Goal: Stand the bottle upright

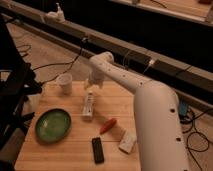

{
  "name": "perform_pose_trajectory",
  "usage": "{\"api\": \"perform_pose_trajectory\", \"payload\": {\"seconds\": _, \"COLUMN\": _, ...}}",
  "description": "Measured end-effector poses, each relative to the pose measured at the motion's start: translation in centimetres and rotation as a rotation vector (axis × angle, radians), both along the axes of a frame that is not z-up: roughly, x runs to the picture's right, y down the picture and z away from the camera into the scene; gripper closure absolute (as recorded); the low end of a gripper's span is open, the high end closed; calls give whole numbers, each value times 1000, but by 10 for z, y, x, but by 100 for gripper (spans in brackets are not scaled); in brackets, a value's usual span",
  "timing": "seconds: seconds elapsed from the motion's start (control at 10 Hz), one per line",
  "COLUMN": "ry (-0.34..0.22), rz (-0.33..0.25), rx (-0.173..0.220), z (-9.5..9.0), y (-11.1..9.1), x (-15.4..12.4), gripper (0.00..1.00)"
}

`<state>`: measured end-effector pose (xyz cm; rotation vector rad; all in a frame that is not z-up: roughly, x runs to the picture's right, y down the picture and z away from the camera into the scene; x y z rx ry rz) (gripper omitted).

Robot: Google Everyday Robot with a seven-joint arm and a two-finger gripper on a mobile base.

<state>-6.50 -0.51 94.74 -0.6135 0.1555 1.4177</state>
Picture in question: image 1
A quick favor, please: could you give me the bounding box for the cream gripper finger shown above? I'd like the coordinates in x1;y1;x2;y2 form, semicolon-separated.
84;79;92;90

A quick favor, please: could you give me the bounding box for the white bottle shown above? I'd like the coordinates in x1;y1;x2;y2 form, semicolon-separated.
82;91;94;121

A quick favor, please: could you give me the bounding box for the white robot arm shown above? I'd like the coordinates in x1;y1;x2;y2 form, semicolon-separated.
85;52;191;171

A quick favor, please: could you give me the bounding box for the black equipment stand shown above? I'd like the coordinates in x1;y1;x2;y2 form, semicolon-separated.
0;14;44;164

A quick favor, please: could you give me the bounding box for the white paper cup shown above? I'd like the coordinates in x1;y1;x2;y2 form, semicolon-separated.
56;73;72;95

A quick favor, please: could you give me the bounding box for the orange carrot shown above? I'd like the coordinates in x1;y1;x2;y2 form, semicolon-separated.
99;118;117;134

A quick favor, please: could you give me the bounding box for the black remote control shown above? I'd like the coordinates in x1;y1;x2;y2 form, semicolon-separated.
92;137;104;164

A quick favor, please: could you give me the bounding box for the white sponge block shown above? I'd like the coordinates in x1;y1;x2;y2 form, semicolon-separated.
119;131;136;154

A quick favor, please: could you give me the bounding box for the blue power box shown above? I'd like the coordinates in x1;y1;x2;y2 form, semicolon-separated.
178;101;188;116

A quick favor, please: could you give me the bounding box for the black cable on floor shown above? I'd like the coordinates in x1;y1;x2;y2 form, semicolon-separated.
32;37;89;84

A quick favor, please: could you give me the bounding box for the white object on rail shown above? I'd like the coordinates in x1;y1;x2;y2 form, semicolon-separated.
45;3;65;22

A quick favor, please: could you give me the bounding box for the long metal rail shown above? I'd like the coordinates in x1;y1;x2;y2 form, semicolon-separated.
0;0;213;104

